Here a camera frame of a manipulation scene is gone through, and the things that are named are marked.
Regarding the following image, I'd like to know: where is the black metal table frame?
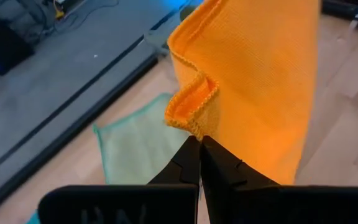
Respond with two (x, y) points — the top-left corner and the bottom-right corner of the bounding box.
(0, 46), (167, 220)

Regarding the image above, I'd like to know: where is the pale green towel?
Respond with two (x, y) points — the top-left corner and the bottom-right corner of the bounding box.
(92, 92), (193, 187)

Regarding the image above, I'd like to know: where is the black box with blue light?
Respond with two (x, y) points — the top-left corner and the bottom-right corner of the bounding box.
(0, 14), (35, 77)

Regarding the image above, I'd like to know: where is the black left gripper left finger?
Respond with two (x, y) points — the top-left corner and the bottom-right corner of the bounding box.
(37, 135), (201, 224)

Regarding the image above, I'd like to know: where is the teal microfiber towel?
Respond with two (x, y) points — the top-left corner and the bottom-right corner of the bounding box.
(25, 210), (40, 224)

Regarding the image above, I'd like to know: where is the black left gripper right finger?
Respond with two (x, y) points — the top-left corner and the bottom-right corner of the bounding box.
(200, 135), (358, 224)

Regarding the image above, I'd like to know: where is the orange microfiber towel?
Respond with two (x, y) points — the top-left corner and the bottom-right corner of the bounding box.
(164, 0), (321, 187)

